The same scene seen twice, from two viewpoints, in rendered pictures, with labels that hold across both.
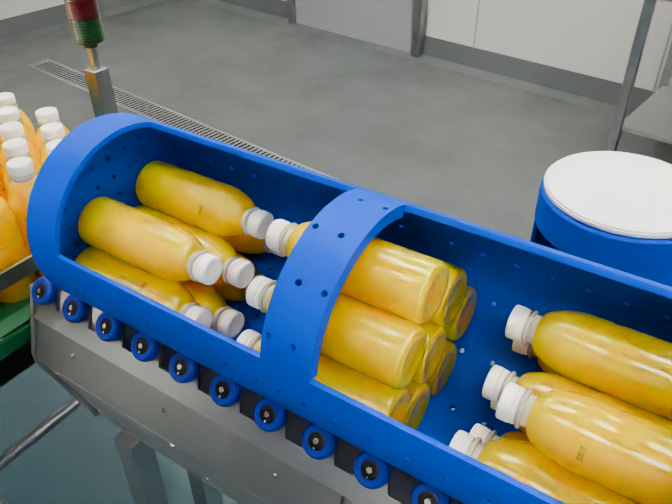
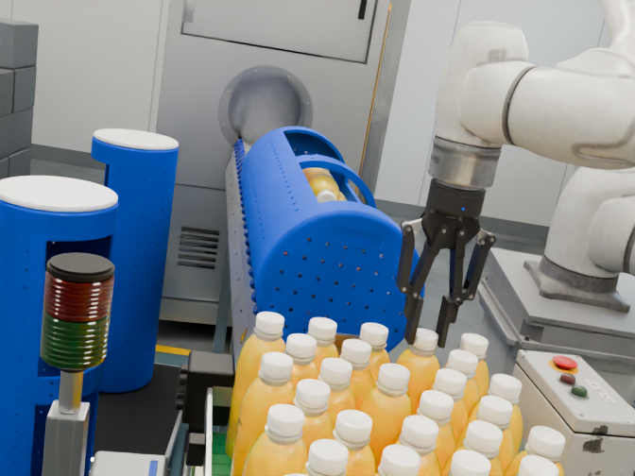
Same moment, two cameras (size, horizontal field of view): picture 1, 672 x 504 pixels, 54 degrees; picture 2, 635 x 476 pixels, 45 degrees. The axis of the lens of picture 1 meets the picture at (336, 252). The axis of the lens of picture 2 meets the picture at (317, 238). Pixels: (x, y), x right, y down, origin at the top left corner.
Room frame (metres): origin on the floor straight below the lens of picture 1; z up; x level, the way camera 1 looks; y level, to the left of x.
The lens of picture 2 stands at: (1.72, 1.17, 1.52)
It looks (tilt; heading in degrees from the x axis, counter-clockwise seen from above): 16 degrees down; 226
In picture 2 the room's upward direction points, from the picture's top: 10 degrees clockwise
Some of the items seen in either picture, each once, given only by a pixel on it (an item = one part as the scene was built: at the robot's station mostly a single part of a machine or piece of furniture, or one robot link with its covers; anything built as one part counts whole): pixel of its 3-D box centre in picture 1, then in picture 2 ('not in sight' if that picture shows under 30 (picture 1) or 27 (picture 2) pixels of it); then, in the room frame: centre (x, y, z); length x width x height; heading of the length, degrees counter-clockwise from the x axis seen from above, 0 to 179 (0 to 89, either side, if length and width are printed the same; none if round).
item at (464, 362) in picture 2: not in sight; (462, 361); (0.89, 0.62, 1.11); 0.04 x 0.04 x 0.02
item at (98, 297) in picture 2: (81, 6); (78, 291); (1.40, 0.52, 1.23); 0.06 x 0.06 x 0.04
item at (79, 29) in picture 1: (86, 28); (75, 332); (1.40, 0.52, 1.18); 0.06 x 0.06 x 0.05
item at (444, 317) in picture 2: not in sight; (443, 321); (0.87, 0.56, 1.14); 0.03 x 0.01 x 0.07; 56
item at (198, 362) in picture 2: not in sight; (210, 392); (1.08, 0.33, 0.95); 0.10 x 0.07 x 0.10; 146
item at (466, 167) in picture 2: not in sight; (463, 163); (0.89, 0.55, 1.37); 0.09 x 0.09 x 0.06
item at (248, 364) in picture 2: not in sight; (258, 391); (1.07, 0.42, 1.00); 0.07 x 0.07 x 0.20
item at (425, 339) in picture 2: not in sight; (424, 338); (0.89, 0.55, 1.11); 0.04 x 0.04 x 0.02
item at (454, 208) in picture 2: not in sight; (452, 215); (0.89, 0.55, 1.29); 0.08 x 0.07 x 0.09; 146
